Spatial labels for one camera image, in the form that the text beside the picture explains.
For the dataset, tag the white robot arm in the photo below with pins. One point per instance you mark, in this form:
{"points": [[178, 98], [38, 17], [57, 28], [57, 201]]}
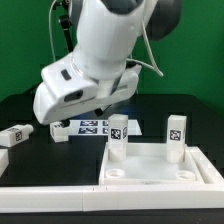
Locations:
{"points": [[99, 72]]}

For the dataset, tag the white L-shaped fence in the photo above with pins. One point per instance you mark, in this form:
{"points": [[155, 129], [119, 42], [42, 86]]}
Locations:
{"points": [[98, 197]]}

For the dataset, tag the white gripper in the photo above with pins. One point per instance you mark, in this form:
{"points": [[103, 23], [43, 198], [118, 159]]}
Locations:
{"points": [[66, 92]]}

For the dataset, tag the white marker base plate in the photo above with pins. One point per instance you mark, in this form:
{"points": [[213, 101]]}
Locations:
{"points": [[98, 127]]}

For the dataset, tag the white square table top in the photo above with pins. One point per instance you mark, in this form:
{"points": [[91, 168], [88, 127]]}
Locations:
{"points": [[147, 164]]}

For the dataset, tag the white block with tag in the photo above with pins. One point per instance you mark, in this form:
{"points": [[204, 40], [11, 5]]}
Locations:
{"points": [[58, 132]]}

